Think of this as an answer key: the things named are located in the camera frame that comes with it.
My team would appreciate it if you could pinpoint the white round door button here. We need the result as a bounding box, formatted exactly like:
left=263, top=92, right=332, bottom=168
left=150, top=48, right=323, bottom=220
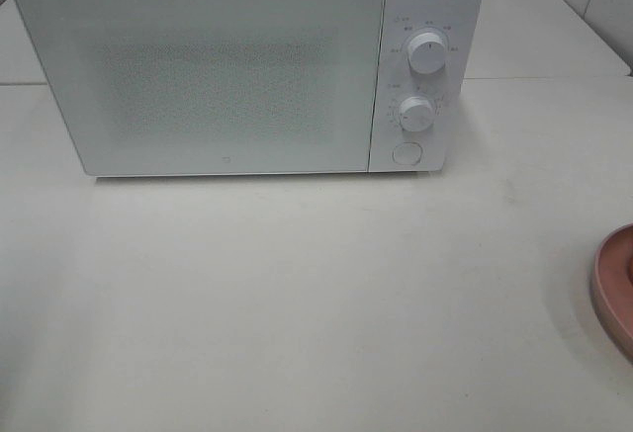
left=392, top=142, right=423, bottom=166

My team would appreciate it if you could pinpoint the white microwave knob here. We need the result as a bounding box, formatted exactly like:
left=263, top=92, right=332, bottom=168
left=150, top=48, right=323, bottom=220
left=399, top=97, right=435, bottom=132
left=406, top=29, right=448, bottom=75

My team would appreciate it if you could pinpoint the white microwave door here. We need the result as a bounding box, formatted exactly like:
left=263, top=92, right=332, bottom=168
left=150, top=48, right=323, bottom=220
left=16, top=0, right=383, bottom=177

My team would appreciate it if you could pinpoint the pink round plate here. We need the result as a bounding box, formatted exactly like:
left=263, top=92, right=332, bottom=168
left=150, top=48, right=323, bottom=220
left=590, top=224, right=632, bottom=361

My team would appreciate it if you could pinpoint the white microwave oven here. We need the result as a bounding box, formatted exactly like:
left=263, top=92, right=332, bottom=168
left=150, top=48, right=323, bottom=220
left=10, top=0, right=484, bottom=181

